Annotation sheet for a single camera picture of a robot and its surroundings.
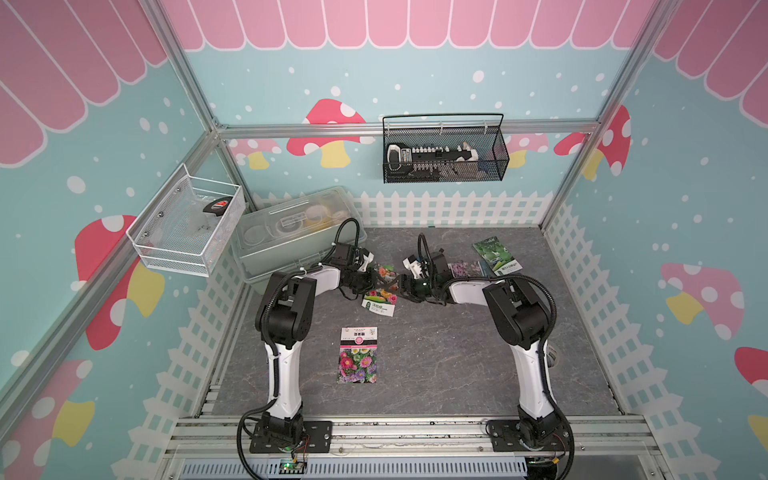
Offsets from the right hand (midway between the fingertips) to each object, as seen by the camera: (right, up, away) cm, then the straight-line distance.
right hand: (390, 291), depth 98 cm
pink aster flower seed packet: (-10, -18, -10) cm, 23 cm away
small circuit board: (-23, -39, -26) cm, 53 cm away
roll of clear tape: (+47, -18, -11) cm, 52 cm away
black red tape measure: (-45, +25, -19) cm, 55 cm away
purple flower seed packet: (+27, +7, +9) cm, 30 cm away
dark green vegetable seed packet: (+40, +12, +15) cm, 44 cm away
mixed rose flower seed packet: (-3, -3, +2) cm, 4 cm away
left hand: (-2, +1, +2) cm, 3 cm away
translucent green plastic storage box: (-31, +19, -3) cm, 36 cm away
